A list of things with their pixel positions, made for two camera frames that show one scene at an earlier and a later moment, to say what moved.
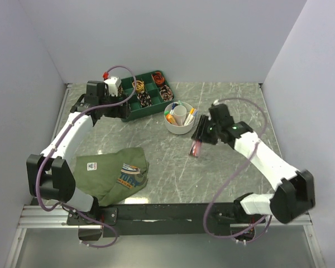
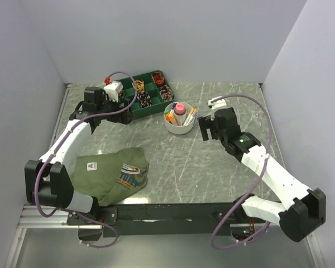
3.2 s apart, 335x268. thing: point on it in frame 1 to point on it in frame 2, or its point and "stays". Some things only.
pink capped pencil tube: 195,149 to 180,113
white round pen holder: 179,118 stays
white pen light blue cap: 194,114 stays
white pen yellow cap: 189,116 stays
